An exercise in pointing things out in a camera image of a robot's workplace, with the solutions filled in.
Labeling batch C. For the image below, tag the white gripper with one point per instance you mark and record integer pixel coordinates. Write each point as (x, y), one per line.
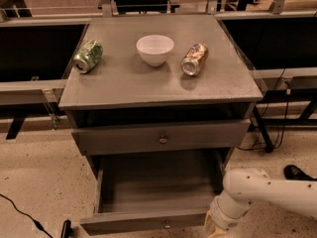
(220, 217)

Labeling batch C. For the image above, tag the grey drawer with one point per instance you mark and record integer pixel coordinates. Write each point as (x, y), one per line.
(160, 137)
(157, 190)

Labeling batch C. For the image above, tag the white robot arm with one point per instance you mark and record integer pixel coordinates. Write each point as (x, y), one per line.
(243, 188)

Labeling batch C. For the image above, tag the grey top drawer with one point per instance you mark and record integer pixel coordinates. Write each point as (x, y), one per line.
(160, 137)

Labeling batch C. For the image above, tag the grey wooden drawer cabinet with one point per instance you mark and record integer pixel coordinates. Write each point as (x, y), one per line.
(124, 90)

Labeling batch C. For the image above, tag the black shoe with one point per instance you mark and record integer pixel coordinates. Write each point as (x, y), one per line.
(294, 172)

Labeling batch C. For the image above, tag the black cylindrical object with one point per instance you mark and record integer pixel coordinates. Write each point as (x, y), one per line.
(66, 230)

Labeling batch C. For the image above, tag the orange soda can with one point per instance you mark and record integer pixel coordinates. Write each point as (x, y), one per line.
(194, 60)

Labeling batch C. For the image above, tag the white bowl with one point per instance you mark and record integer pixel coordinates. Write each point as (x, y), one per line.
(154, 49)

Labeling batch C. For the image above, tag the right metal railing barrier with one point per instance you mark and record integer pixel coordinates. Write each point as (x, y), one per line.
(281, 53)

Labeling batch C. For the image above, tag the metal railing barrier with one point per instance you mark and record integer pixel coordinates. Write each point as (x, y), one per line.
(35, 63)
(281, 53)

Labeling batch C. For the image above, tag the green soda can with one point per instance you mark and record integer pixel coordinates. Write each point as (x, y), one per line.
(88, 56)

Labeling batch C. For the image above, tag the left metal railing barrier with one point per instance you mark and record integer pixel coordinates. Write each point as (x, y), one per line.
(35, 63)

